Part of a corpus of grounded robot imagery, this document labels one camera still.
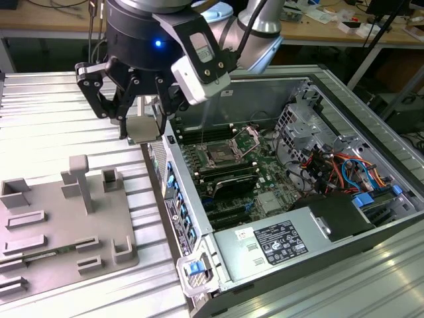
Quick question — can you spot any green motherboard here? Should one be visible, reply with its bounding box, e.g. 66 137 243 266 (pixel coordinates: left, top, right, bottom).
178 125 312 233

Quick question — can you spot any blue wire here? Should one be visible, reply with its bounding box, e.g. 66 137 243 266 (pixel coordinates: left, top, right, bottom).
341 158 379 190

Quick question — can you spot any CPU socket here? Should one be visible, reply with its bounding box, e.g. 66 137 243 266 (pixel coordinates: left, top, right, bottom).
205 140 246 166

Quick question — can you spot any open PC case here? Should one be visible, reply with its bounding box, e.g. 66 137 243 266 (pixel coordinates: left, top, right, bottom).
136 73 424 318

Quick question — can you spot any green RAM stick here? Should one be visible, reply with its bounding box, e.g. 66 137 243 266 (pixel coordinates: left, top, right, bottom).
23 243 78 262

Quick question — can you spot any green circuit board device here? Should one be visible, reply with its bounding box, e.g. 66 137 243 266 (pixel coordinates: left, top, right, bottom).
281 5 304 23

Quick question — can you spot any black wire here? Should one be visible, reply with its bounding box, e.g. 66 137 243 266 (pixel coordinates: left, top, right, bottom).
275 129 301 170

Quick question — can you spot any silver CPU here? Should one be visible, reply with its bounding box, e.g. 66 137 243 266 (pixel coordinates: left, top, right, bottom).
127 115 164 145

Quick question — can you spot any black box under desk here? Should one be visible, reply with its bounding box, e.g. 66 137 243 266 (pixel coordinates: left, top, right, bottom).
386 105 424 135

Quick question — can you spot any black camera cable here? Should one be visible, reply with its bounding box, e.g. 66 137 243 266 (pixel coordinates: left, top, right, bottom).
231 0 268 64

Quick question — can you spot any blue case latch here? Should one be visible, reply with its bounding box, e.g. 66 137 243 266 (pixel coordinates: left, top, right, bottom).
185 261 203 276

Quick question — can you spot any grey case latch handle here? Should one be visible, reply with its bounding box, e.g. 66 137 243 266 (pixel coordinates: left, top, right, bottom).
176 250 220 297

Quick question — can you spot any black plastic shroud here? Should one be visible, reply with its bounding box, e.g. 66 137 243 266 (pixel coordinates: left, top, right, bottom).
288 191 377 243

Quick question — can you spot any thin metal locking lever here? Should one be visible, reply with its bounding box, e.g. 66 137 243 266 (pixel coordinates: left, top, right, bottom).
200 101 210 148

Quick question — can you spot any metal drive cage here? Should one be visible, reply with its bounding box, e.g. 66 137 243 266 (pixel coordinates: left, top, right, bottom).
274 102 336 180

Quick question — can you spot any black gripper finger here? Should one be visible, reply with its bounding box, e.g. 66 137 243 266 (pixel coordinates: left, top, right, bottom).
153 74 183 137
74 56 142 140

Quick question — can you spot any grey power supply unit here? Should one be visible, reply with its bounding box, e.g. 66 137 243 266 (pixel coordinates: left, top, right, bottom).
211 208 332 283

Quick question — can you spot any metal socket cover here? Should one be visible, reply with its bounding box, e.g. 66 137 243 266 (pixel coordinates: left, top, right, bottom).
231 125 266 158

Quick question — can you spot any wooden desk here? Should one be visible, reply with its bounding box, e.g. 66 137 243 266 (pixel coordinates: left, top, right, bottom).
0 0 424 47

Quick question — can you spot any beige case handle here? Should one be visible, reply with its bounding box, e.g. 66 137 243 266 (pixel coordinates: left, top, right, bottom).
136 95 158 117

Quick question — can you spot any silver chipset heatsink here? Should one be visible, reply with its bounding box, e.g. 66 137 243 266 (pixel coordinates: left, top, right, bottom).
256 191 282 213

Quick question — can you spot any black expansion slot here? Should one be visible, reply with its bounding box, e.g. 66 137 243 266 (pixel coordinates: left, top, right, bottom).
211 214 258 230
207 205 254 222

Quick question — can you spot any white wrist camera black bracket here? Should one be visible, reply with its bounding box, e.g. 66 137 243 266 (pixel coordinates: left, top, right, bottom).
152 13 238 107

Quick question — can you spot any blue disk carrier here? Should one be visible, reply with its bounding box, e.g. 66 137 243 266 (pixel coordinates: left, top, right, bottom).
352 193 374 208

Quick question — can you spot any black tripod stand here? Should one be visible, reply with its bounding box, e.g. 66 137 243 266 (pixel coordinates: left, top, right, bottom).
362 0 410 47

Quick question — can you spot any grey parts rack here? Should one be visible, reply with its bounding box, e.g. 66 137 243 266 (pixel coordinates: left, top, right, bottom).
0 154 140 299

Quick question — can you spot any black graphics card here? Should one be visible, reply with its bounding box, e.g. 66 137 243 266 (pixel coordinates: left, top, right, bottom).
211 174 259 199

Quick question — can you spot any black RAM slot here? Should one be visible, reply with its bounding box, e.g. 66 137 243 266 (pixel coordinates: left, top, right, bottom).
198 167 258 182
181 130 238 142
178 124 233 134
195 161 253 174

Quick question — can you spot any orange wire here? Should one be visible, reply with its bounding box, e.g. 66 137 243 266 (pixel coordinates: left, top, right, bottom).
326 151 389 197

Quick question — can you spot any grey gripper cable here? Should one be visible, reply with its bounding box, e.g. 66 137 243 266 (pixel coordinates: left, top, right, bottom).
87 0 109 64

